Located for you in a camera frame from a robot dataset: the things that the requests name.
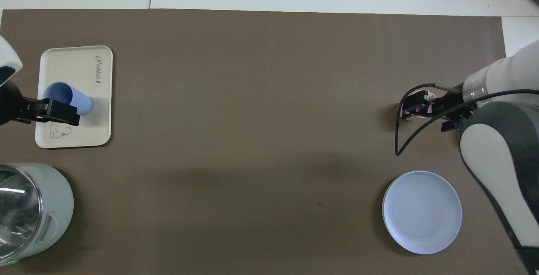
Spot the brown paper table mat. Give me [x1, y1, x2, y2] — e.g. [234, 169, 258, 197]
[0, 9, 530, 275]

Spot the pink cup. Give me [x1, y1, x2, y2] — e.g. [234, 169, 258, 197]
[398, 91, 435, 120]

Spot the cream tray with rabbit print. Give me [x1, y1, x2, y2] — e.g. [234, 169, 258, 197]
[35, 45, 113, 149]

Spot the blue ribbed cup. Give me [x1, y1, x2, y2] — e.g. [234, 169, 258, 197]
[43, 82, 93, 116]

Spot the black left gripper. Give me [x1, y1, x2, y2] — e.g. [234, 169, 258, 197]
[0, 80, 80, 126]

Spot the pale green electric pot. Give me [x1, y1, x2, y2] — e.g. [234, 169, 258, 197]
[0, 163, 75, 266]

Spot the glass pot lid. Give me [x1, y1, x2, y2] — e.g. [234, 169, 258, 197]
[0, 166, 43, 263]

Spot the light blue plate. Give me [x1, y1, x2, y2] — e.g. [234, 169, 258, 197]
[382, 171, 463, 255]

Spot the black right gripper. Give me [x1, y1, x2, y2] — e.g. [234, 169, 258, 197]
[401, 89, 476, 132]

